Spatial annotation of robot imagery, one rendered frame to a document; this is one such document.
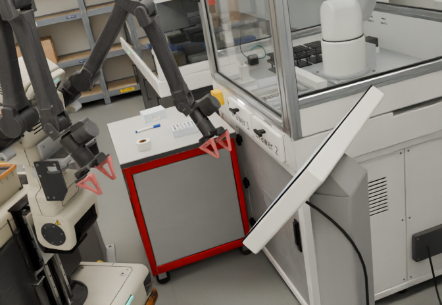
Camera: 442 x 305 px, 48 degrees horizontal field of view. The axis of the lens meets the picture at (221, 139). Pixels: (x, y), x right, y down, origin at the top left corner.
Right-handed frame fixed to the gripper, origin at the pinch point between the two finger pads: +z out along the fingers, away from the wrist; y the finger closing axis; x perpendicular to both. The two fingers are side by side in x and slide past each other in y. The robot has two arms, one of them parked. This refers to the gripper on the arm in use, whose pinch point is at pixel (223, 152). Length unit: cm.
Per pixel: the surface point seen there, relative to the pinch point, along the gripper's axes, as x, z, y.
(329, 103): -41.4, 8.5, 13.0
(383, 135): -44, 30, 32
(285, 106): -31.2, 0.2, 3.0
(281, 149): -16.3, 11.9, 9.3
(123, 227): 143, -7, 64
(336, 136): -61, 18, -47
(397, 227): -21, 67, 45
